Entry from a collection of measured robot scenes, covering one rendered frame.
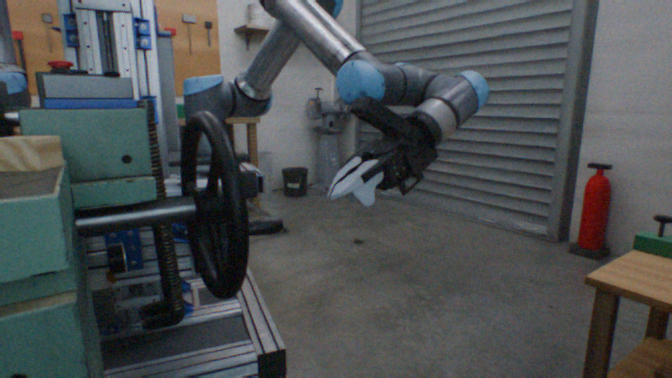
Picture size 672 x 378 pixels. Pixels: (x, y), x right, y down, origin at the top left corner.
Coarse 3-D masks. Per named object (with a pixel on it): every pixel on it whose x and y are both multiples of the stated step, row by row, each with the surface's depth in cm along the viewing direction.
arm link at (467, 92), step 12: (468, 72) 70; (432, 84) 71; (444, 84) 69; (456, 84) 68; (468, 84) 68; (480, 84) 69; (432, 96) 68; (444, 96) 67; (456, 96) 67; (468, 96) 67; (480, 96) 68; (456, 108) 66; (468, 108) 67; (456, 120) 66
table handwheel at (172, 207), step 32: (192, 128) 60; (224, 128) 53; (192, 160) 68; (224, 160) 49; (192, 192) 59; (224, 192) 48; (96, 224) 51; (128, 224) 53; (160, 224) 56; (192, 224) 70; (224, 288) 54
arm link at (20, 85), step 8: (0, 72) 97; (8, 72) 98; (0, 80) 93; (8, 80) 94; (16, 80) 95; (24, 80) 99; (8, 88) 94; (16, 88) 95; (24, 88) 98; (8, 96) 94; (16, 96) 96; (24, 96) 98; (16, 104) 96; (24, 104) 98
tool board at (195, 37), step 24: (24, 0) 285; (48, 0) 293; (168, 0) 343; (192, 0) 354; (216, 0) 367; (24, 24) 287; (48, 24) 295; (168, 24) 346; (192, 24) 358; (216, 24) 371; (24, 48) 290; (48, 48) 298; (192, 48) 361; (216, 48) 375; (192, 72) 365; (216, 72) 379
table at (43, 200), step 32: (64, 160) 46; (0, 192) 29; (32, 192) 29; (64, 192) 34; (96, 192) 48; (128, 192) 50; (0, 224) 27; (32, 224) 28; (64, 224) 29; (0, 256) 27; (32, 256) 28; (64, 256) 29
